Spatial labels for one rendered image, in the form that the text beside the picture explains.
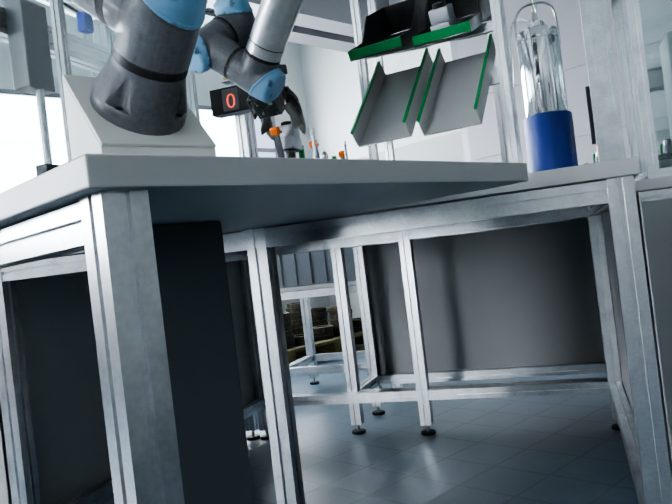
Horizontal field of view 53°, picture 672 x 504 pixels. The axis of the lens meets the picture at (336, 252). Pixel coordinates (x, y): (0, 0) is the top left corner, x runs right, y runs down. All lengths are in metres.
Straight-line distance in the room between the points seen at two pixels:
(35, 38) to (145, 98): 1.52
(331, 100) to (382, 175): 5.47
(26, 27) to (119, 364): 2.03
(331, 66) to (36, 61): 4.09
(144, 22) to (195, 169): 0.43
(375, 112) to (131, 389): 1.12
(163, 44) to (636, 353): 0.94
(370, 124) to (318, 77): 4.86
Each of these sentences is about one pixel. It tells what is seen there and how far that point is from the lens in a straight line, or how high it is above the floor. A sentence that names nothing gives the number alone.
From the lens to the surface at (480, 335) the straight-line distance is 3.09.
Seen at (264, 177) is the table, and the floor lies 0.84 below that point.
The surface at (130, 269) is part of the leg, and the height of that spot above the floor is 0.76.
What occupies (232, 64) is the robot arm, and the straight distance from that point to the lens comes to 1.43.
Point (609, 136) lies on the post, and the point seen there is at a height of 1.06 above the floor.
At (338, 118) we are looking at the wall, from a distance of 6.19.
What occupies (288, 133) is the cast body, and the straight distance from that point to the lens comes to 1.66.
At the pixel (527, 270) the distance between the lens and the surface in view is 3.04.
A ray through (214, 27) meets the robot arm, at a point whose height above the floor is 1.25.
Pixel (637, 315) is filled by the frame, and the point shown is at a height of 0.58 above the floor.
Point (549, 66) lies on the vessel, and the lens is 2.33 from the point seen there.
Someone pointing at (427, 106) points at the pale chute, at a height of 1.06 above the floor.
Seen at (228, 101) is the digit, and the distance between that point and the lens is 1.87.
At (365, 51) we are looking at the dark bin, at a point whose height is 1.20.
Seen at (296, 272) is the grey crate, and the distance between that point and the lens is 3.66.
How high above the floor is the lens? 0.75
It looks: 1 degrees up
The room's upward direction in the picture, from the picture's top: 7 degrees counter-clockwise
